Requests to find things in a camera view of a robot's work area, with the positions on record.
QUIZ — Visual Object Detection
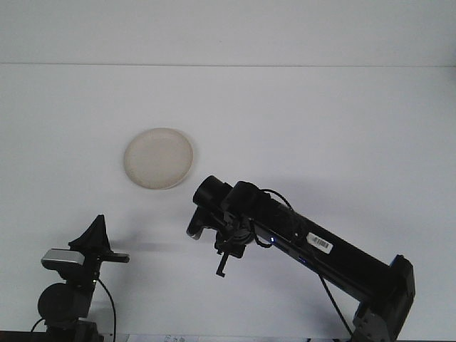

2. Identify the pale round plate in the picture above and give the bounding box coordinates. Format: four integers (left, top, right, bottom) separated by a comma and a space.
123, 127, 195, 191

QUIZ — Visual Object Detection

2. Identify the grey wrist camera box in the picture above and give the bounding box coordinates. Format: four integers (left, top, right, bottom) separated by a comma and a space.
185, 208, 212, 240
41, 249, 86, 270

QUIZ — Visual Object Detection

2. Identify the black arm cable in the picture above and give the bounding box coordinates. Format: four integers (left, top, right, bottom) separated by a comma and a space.
96, 279, 118, 338
254, 188, 356, 338

